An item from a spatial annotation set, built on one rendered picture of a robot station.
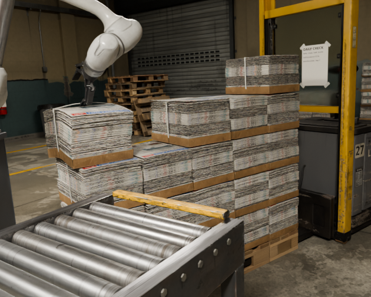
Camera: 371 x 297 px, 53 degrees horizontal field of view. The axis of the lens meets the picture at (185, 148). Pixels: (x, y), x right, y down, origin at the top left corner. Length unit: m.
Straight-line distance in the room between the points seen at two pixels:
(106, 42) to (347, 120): 1.67
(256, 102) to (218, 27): 7.18
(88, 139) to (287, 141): 1.31
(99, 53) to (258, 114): 1.07
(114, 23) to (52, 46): 8.05
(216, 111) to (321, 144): 1.15
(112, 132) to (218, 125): 0.61
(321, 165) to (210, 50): 6.79
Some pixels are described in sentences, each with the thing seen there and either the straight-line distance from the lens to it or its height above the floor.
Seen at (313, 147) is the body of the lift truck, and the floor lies 0.62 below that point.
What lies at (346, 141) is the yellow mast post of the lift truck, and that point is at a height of 0.73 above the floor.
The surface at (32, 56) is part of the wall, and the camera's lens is 9.28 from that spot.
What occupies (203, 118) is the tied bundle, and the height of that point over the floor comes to 0.97.
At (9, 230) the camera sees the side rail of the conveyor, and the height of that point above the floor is 0.80.
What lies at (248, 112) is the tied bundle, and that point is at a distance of 2.14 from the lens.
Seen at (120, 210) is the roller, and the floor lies 0.80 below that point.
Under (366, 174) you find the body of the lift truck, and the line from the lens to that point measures 2.98.
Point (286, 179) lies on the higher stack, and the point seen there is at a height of 0.52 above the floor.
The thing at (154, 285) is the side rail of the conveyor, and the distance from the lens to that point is 0.75.
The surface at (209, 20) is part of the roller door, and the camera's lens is 9.44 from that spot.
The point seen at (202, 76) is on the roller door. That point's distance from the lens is 9.49.
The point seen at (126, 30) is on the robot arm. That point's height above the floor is 1.38.
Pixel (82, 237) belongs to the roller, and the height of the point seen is 0.80.
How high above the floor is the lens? 1.18
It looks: 11 degrees down
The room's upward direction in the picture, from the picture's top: 3 degrees counter-clockwise
